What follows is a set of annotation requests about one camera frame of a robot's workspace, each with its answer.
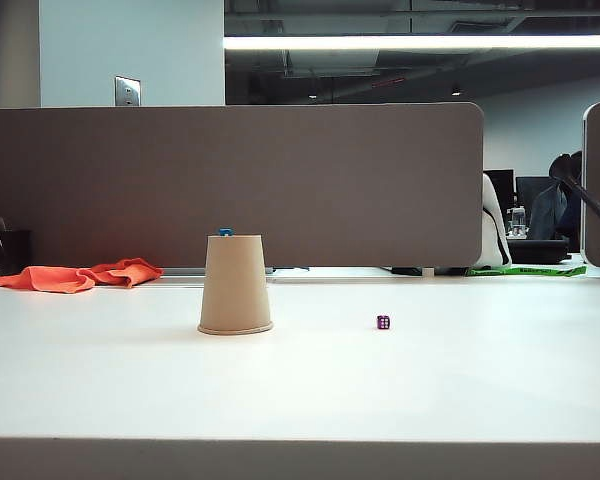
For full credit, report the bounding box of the upside-down brown paper cup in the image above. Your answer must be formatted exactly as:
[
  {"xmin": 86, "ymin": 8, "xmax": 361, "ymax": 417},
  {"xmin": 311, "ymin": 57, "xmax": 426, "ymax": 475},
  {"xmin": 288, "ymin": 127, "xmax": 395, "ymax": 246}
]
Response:
[{"xmin": 196, "ymin": 233, "xmax": 275, "ymax": 336}]

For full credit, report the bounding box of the wide brown desk divider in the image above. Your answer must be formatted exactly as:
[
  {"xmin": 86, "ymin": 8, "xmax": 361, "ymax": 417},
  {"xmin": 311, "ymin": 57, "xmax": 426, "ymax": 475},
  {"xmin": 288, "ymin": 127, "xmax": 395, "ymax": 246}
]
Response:
[{"xmin": 0, "ymin": 102, "xmax": 485, "ymax": 269}]

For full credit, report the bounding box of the black computer monitor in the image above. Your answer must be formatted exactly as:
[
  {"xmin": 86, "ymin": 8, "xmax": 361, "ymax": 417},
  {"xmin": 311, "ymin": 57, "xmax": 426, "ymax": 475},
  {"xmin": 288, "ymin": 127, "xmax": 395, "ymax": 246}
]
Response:
[
  {"xmin": 483, "ymin": 169, "xmax": 515, "ymax": 221},
  {"xmin": 515, "ymin": 175, "xmax": 556, "ymax": 211}
]

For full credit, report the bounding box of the long ceiling light strip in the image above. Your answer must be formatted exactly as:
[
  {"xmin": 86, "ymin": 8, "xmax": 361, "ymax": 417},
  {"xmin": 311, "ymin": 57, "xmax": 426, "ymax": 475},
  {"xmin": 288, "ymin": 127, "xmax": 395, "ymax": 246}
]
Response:
[{"xmin": 223, "ymin": 33, "xmax": 600, "ymax": 51}]

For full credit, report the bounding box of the green tape strip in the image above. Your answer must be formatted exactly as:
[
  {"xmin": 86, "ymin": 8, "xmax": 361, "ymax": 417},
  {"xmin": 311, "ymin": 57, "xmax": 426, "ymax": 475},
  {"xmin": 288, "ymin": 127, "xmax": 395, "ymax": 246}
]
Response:
[{"xmin": 467, "ymin": 264, "xmax": 587, "ymax": 277}]

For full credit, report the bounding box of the flat black desk object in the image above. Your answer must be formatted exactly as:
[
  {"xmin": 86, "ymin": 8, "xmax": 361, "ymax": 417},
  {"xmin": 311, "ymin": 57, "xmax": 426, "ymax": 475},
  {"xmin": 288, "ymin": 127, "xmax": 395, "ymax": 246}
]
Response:
[{"xmin": 507, "ymin": 238, "xmax": 572, "ymax": 265}]

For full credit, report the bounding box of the seated person in blue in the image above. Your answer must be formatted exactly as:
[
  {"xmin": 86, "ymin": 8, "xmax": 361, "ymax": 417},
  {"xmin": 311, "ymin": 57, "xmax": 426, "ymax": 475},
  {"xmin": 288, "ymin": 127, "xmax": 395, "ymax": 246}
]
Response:
[{"xmin": 528, "ymin": 149, "xmax": 584, "ymax": 253}]

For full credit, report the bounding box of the crumpled orange cloth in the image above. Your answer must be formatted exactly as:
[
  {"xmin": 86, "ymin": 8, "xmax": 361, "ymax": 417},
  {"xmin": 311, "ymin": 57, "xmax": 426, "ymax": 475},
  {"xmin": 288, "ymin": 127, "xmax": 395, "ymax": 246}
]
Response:
[{"xmin": 0, "ymin": 257, "xmax": 165, "ymax": 295}]

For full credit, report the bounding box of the black diagonal pole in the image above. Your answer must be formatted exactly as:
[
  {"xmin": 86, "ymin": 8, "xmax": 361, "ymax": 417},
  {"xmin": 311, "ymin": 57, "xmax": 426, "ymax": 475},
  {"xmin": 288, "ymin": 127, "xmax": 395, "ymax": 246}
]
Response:
[{"xmin": 549, "ymin": 154, "xmax": 600, "ymax": 229}]

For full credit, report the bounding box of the dark box with clutter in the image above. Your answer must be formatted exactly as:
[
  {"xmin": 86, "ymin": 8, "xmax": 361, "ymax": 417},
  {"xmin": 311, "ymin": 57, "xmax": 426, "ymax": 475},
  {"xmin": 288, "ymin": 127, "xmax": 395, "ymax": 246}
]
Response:
[{"xmin": 0, "ymin": 215, "xmax": 34, "ymax": 281}]

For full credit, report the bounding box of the white chair with black strap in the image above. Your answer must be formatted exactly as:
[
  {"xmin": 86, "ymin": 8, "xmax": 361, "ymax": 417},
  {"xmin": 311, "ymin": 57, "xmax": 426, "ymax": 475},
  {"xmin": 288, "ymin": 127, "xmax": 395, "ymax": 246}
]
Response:
[{"xmin": 474, "ymin": 171, "xmax": 514, "ymax": 269}]

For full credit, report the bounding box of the metal wall outlet plate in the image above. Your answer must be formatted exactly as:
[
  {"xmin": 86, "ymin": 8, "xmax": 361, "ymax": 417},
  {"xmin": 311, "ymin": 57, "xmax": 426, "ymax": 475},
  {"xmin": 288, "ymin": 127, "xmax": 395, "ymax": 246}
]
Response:
[{"xmin": 113, "ymin": 74, "xmax": 142, "ymax": 107}]

